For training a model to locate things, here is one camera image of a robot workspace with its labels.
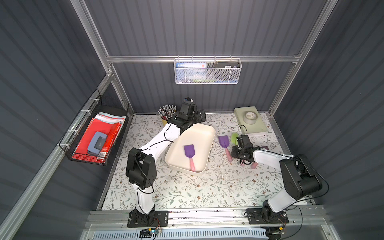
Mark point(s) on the white wire wall basket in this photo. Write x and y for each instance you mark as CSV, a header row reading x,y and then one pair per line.
x,y
211,80

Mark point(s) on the green shovel wooden handle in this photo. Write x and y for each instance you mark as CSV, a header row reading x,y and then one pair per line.
x,y
234,139

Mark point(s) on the pale green box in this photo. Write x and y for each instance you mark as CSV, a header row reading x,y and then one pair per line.
x,y
258,128

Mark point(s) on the red folder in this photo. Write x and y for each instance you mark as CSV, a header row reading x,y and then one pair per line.
x,y
95,125

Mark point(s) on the white vented panel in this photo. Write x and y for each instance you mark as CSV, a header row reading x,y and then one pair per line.
x,y
186,234

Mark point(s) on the purple square shovel pink handle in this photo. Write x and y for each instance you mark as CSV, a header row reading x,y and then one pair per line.
x,y
224,143

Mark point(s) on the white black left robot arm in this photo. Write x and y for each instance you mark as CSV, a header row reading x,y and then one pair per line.
x,y
141,164

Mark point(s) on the purple round shovel pink handle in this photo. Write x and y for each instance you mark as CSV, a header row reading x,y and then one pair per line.
x,y
190,152

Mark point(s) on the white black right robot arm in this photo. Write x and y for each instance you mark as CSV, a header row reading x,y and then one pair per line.
x,y
299,177

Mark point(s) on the small green circuit board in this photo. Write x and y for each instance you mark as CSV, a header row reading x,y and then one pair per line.
x,y
150,233

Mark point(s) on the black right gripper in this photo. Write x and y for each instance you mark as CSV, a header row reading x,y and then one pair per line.
x,y
237,151

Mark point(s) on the red stapler box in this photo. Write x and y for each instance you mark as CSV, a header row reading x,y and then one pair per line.
x,y
111,137

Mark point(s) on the black device in basket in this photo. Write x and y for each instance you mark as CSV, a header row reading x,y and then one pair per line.
x,y
227,71

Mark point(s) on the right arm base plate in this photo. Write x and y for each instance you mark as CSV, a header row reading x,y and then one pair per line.
x,y
259,216

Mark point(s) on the bundle of pencils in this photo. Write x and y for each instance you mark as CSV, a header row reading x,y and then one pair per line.
x,y
167,111

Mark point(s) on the cream plastic storage tray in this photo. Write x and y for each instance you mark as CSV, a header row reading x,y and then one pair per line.
x,y
199,135

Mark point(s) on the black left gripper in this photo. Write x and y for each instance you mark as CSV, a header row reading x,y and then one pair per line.
x,y
197,116

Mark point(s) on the black wire side basket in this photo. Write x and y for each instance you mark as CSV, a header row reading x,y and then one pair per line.
x,y
104,108

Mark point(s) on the blue box in basket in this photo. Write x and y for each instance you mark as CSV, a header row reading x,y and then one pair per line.
x,y
190,72

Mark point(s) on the white tape roll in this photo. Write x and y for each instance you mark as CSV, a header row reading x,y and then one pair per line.
x,y
250,118

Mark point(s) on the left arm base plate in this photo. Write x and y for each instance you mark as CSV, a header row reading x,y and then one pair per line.
x,y
153,219

